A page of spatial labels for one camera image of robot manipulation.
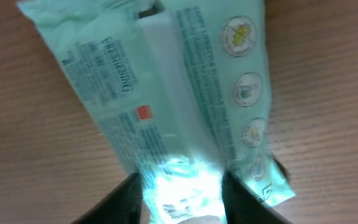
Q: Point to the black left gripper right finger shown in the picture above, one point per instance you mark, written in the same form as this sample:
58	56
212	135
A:
242	208

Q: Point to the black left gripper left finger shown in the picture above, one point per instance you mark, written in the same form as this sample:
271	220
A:
123	205

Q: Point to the mint green wipes pack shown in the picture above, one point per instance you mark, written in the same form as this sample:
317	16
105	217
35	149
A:
179	89

